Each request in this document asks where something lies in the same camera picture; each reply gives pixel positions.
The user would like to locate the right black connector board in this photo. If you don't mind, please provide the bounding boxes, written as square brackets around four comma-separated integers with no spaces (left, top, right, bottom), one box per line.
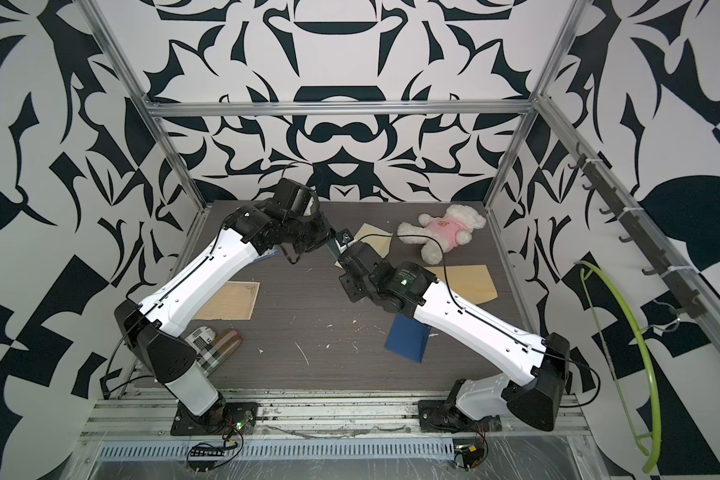
[453,444,488,471]

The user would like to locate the black connector board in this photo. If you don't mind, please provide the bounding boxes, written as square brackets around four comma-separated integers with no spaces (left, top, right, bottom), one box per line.
[185,442,242,473]
[453,444,488,471]

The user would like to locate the pale yellow envelope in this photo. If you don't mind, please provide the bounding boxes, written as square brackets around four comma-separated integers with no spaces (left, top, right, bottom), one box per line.
[351,223,393,257]

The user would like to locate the light blue envelope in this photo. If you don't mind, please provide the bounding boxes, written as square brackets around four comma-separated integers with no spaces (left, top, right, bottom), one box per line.
[326,232,345,259]

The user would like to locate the white letter paper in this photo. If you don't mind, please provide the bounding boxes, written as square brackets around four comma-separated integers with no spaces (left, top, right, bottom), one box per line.
[257,247,280,261]

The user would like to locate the cream letter paper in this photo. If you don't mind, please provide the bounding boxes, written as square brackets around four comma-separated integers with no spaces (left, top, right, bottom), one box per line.
[194,281,260,321]

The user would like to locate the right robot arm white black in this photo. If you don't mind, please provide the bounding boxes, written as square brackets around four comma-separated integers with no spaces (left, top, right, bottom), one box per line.
[329,241,570,432]

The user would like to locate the plaid checkered tube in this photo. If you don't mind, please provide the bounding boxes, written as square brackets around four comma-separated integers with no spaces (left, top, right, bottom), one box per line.
[197,330,242,376]

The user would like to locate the left black connector board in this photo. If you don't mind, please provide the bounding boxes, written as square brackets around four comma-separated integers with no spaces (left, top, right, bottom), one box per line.
[185,442,242,473]

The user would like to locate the black hook rack rail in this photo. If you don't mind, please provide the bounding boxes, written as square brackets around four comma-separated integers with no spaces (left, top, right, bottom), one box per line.
[570,144,708,319]

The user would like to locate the tan yellow envelope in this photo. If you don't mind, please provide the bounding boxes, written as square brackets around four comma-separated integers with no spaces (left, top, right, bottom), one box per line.
[428,265,498,305]

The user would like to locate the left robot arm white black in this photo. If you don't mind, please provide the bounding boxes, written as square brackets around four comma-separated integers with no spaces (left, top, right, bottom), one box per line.
[115,179,333,421]

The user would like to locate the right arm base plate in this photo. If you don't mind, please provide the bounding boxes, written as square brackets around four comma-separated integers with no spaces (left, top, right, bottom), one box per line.
[417,400,503,433]

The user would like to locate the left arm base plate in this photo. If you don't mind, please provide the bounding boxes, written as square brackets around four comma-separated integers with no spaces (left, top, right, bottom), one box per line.
[170,400,260,437]

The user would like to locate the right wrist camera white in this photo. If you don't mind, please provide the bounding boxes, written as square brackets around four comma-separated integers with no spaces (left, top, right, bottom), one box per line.
[335,229,354,248]

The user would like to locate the dark blue envelope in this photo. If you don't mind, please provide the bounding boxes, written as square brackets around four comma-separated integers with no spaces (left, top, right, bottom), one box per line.
[384,314,431,363]

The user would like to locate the white cable duct strip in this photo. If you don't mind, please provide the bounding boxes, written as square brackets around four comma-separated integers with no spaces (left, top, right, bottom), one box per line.
[97,438,455,462]

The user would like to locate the white teddy bear pink shirt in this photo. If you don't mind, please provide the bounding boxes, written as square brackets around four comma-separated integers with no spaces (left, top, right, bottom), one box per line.
[397,204,486,265]

